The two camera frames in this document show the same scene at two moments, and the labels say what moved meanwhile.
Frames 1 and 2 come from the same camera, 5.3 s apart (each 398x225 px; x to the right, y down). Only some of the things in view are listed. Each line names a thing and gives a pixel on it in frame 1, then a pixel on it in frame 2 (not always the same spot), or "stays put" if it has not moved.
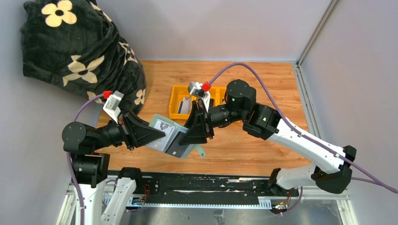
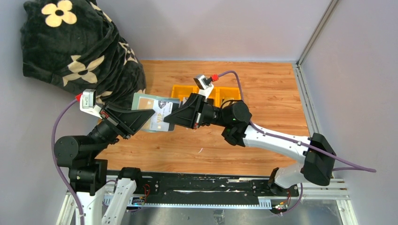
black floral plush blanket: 74,44 stays put
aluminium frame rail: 308,104 stays put
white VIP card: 168,129 to 162,109
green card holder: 173,131 to 161,105
